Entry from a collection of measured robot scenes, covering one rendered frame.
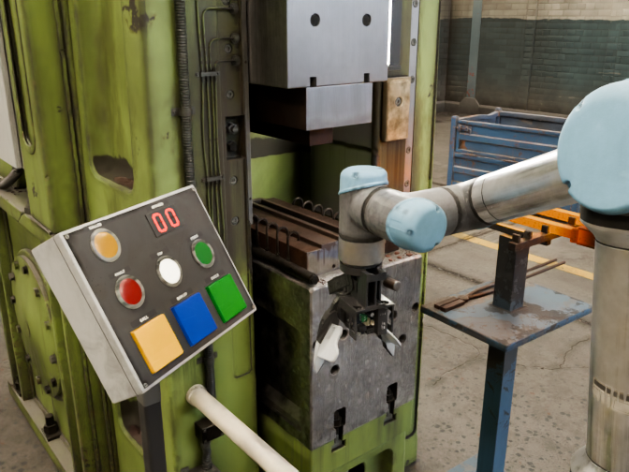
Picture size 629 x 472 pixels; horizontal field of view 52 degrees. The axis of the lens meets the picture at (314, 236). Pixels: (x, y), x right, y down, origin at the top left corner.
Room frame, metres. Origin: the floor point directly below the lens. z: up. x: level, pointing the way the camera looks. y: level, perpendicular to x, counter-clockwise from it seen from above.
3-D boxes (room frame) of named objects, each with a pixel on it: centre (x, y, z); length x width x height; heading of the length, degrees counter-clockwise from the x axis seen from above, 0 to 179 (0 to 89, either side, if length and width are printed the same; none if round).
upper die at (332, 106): (1.67, 0.07, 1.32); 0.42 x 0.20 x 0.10; 38
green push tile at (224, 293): (1.12, 0.17, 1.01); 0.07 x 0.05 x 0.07; 153
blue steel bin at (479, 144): (5.33, -1.83, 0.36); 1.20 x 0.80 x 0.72; 45
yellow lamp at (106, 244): (0.98, 0.34, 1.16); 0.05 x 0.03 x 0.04; 128
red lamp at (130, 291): (0.96, 0.30, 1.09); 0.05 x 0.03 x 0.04; 128
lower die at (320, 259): (1.67, 0.07, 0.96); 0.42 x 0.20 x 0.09; 38
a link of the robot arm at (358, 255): (0.99, -0.08, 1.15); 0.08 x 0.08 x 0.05
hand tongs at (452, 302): (1.82, -0.59, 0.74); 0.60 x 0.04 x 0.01; 128
